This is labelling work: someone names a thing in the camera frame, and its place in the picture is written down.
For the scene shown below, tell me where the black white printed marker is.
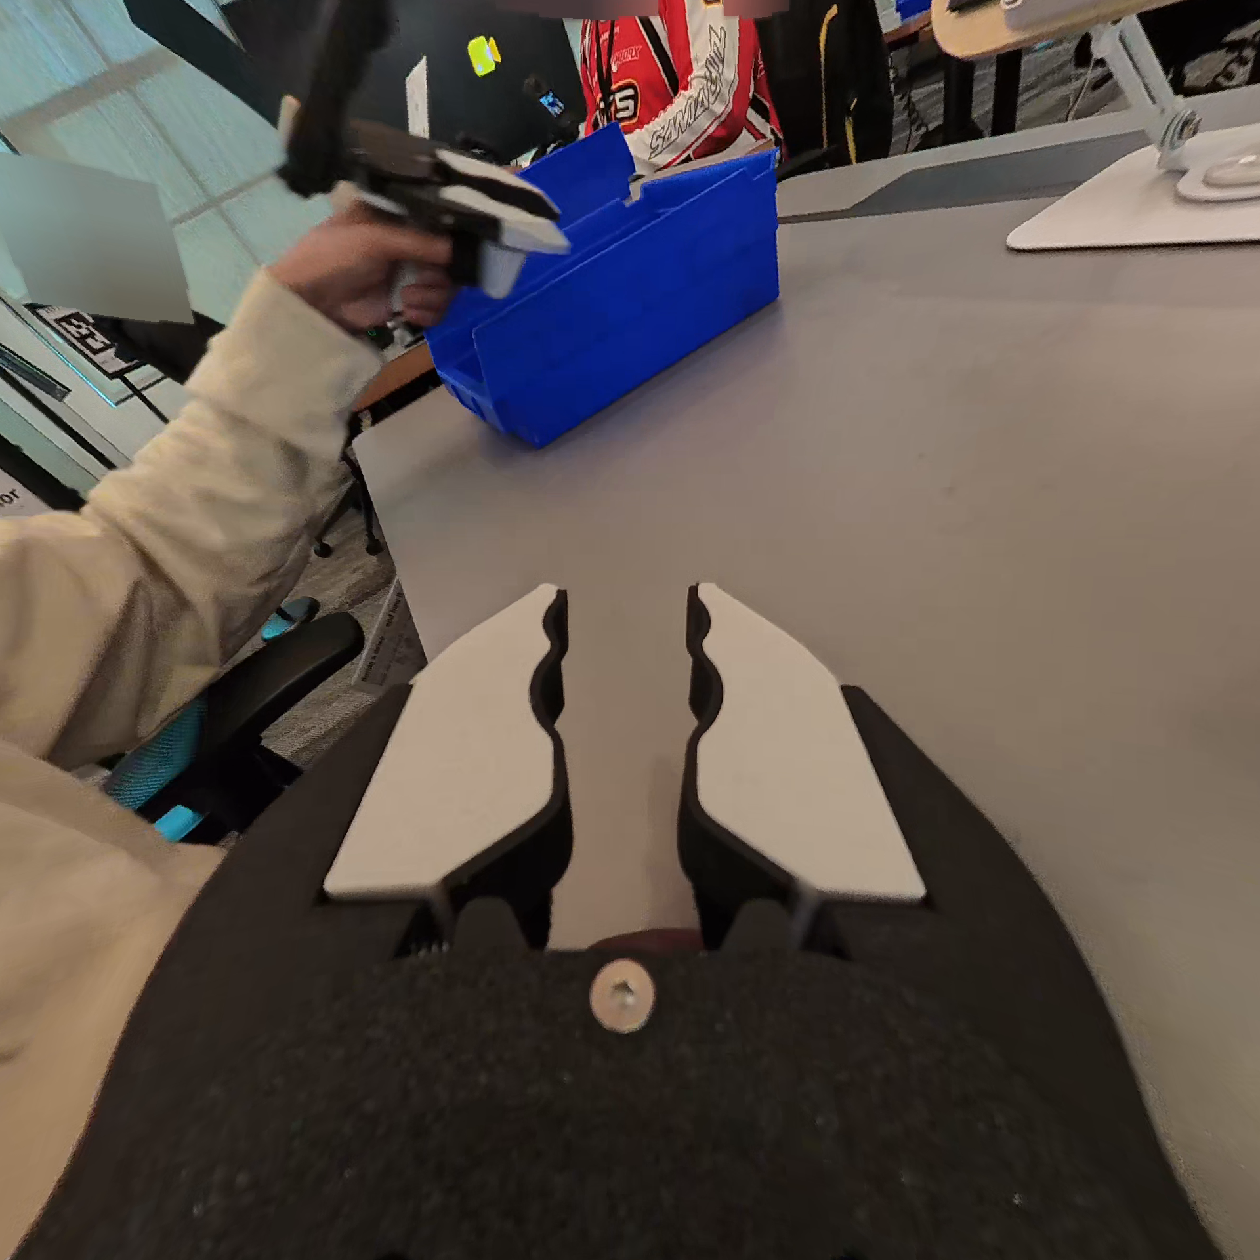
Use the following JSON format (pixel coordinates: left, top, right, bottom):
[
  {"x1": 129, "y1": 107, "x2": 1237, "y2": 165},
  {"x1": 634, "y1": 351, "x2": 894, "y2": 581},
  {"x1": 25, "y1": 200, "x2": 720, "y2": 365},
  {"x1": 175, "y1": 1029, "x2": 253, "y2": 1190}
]
[{"x1": 30, "y1": 303, "x2": 147, "y2": 380}]

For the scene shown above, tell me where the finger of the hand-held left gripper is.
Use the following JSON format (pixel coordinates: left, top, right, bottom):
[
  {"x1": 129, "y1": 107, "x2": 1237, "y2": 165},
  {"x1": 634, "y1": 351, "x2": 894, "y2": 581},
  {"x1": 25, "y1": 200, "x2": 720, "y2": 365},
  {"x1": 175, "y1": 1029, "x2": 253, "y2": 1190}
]
[
  {"x1": 430, "y1": 146, "x2": 564, "y2": 222},
  {"x1": 441, "y1": 189, "x2": 574, "y2": 258}
]

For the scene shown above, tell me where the white metal stand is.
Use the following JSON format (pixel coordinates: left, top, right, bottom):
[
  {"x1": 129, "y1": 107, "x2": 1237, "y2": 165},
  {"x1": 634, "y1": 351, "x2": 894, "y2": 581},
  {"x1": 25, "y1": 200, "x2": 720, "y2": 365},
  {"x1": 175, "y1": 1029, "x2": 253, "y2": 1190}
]
[{"x1": 1006, "y1": 20, "x2": 1260, "y2": 254}]

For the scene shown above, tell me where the person's left forearm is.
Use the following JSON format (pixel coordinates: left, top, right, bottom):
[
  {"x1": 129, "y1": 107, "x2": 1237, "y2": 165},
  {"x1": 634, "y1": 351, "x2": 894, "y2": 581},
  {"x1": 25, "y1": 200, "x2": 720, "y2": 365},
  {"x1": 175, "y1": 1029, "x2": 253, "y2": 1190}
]
[{"x1": 0, "y1": 267, "x2": 387, "y2": 774}]

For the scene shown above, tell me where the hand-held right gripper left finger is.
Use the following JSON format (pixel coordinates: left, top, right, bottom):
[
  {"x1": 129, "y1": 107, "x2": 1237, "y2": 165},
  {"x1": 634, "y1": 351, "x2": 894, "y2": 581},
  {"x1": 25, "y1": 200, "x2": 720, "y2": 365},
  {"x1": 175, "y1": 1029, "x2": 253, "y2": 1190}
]
[{"x1": 321, "y1": 582, "x2": 576, "y2": 951}]

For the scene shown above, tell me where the black jacket with yellow trim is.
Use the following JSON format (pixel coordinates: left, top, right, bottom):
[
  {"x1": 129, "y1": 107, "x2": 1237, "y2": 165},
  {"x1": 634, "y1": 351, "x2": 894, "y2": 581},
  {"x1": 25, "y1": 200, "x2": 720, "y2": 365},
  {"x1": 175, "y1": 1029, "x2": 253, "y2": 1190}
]
[{"x1": 757, "y1": 0, "x2": 895, "y2": 167}]

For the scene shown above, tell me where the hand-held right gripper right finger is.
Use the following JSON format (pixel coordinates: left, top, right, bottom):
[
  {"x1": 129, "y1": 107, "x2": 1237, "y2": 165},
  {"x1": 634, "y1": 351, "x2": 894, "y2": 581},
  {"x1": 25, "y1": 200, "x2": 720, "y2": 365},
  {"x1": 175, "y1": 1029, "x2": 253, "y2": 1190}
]
[{"x1": 676, "y1": 581, "x2": 930, "y2": 951}]

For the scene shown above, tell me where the laminated paper sign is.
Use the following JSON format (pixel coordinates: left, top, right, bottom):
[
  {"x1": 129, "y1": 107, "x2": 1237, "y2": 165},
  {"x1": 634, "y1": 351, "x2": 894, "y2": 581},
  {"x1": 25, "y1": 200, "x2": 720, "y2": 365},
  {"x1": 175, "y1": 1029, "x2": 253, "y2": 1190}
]
[{"x1": 357, "y1": 579, "x2": 426, "y2": 690}]

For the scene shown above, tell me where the blue plastic bin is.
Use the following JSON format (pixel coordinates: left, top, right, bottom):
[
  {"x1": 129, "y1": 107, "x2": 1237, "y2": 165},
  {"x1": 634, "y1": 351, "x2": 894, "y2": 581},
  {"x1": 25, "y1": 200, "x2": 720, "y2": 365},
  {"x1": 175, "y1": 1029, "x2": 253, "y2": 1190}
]
[{"x1": 423, "y1": 123, "x2": 781, "y2": 452}]

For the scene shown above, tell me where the dark monitor screen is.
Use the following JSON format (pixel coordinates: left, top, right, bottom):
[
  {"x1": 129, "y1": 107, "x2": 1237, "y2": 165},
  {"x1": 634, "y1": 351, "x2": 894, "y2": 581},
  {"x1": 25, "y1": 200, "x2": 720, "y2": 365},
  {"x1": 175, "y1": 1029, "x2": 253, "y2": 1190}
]
[{"x1": 388, "y1": 0, "x2": 583, "y2": 164}]

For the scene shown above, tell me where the person's cream sweatshirt torso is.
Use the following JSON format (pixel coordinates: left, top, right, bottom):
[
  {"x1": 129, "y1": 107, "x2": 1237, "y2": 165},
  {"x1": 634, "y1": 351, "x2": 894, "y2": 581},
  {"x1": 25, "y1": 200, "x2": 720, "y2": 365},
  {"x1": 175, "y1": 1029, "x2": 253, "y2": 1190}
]
[{"x1": 0, "y1": 738, "x2": 232, "y2": 1227}]

